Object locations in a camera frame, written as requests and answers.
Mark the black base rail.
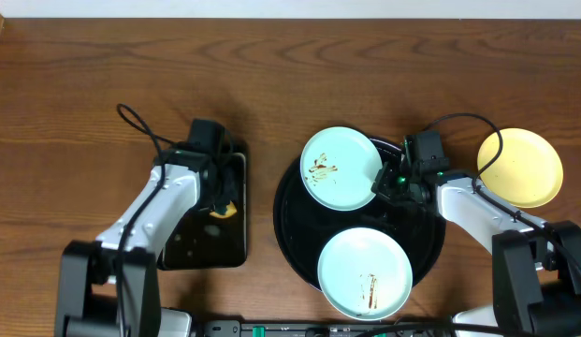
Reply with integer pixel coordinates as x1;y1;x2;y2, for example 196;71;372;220
190;319;445;337

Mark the black round tray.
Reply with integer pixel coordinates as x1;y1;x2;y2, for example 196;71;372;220
273;160;446;289

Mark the black rectangular tray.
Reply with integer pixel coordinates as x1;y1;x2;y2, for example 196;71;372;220
158;145;247;271

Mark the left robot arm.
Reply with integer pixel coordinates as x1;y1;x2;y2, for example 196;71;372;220
54;150;247;336

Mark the yellow plate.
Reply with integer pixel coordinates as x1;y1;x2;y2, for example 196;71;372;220
477;128;563;208

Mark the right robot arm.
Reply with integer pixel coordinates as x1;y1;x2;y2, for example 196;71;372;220
371;162;581;336

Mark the light blue plate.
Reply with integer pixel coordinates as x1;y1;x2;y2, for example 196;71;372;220
317;227;414;321
298;126;383;212

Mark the green yellow sponge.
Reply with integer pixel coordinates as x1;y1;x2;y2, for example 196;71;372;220
210;201;238;219

